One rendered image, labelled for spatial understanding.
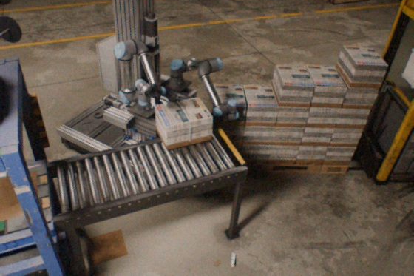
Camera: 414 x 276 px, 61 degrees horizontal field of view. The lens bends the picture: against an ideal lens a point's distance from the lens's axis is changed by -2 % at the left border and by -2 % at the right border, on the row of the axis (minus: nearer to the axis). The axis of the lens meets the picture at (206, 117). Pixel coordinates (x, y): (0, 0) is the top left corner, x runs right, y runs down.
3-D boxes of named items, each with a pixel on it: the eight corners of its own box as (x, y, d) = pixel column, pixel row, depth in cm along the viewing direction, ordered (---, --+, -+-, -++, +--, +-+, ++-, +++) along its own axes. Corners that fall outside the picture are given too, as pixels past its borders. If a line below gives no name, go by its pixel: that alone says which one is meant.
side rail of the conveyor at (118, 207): (242, 175, 270) (245, 164, 263) (246, 180, 266) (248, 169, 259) (56, 227, 224) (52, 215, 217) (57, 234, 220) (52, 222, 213)
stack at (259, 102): (208, 146, 398) (213, 82, 348) (310, 149, 404) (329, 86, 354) (209, 172, 366) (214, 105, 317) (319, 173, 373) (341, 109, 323)
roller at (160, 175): (150, 148, 279) (150, 143, 276) (169, 191, 245) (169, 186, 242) (144, 149, 278) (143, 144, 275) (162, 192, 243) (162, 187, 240)
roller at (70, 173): (72, 165, 259) (72, 160, 256) (82, 214, 225) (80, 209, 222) (66, 167, 257) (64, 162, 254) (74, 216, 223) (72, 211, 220)
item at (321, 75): (304, 64, 340) (304, 64, 340) (333, 66, 341) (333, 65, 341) (315, 85, 310) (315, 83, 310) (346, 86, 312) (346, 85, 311)
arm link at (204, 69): (195, 61, 295) (220, 115, 290) (206, 58, 300) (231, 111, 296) (190, 66, 305) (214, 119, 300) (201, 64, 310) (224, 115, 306)
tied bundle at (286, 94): (270, 84, 351) (274, 64, 338) (299, 86, 353) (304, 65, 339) (278, 106, 321) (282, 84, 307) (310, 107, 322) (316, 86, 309)
